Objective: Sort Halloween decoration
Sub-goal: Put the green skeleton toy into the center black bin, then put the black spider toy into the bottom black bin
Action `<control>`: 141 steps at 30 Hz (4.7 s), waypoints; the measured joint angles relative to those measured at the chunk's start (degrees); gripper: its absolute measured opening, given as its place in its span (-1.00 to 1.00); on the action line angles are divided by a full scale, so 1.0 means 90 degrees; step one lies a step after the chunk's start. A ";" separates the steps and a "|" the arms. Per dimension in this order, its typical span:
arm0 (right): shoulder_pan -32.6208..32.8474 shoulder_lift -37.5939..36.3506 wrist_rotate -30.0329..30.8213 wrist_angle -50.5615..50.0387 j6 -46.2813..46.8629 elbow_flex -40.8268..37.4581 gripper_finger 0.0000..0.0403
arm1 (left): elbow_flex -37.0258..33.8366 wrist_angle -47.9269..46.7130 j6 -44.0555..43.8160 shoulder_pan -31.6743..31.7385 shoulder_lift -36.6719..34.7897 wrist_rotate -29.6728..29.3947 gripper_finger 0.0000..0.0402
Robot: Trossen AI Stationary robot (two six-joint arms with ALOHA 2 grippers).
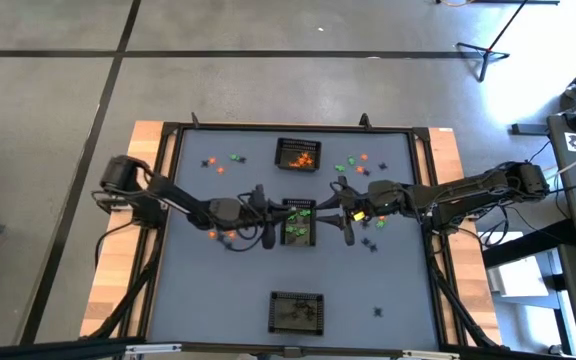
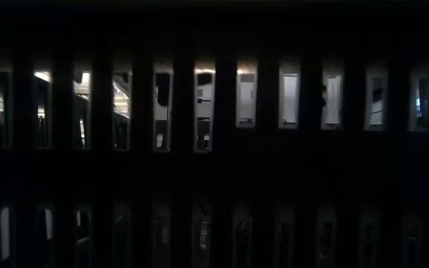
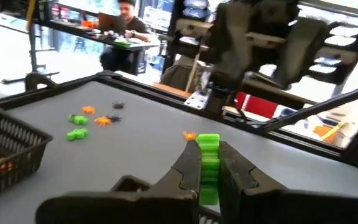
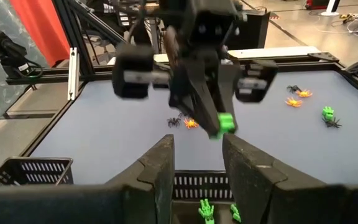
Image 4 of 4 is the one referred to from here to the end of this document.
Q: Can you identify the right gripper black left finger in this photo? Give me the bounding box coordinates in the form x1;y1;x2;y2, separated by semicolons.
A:
0;134;176;224

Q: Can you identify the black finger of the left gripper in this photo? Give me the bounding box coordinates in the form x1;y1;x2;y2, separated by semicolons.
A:
218;67;242;116
170;67;220;138

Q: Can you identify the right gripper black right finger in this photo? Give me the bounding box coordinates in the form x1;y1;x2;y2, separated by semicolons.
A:
223;134;358;224

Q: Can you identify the black plastic toy spider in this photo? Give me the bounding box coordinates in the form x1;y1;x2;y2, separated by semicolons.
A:
286;84;303;94
166;116;182;129
321;117;343;129

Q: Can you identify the green plastic skeleton hand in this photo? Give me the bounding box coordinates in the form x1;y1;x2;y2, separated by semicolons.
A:
197;198;216;224
216;112;236;140
321;106;335;122
230;202;242;223

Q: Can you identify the black plastic slotted basket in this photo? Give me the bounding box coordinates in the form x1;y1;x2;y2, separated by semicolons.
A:
170;169;235;224
0;156;74;191

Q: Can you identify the black cabinet box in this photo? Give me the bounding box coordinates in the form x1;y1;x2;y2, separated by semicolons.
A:
236;11;272;50

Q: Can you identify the grey table mat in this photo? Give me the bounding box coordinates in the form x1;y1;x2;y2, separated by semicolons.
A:
29;70;358;186

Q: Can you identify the red fabric panel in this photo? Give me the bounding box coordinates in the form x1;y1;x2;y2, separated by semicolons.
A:
9;0;71;68

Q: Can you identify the white stand base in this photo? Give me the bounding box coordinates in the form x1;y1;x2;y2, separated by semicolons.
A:
320;0;342;17

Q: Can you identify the silver metal bracket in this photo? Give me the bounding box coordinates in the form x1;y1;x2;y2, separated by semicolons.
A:
68;46;80;101

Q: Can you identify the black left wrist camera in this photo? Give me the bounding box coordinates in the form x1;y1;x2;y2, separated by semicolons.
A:
188;0;245;47

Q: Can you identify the black aluminium table frame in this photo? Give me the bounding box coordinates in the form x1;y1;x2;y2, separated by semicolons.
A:
4;0;358;156

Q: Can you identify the black clamp mount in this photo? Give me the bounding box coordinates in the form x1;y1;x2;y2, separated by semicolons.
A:
0;14;45;80

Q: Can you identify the black frame mount bracket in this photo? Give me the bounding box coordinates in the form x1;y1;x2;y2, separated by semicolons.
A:
343;60;358;78

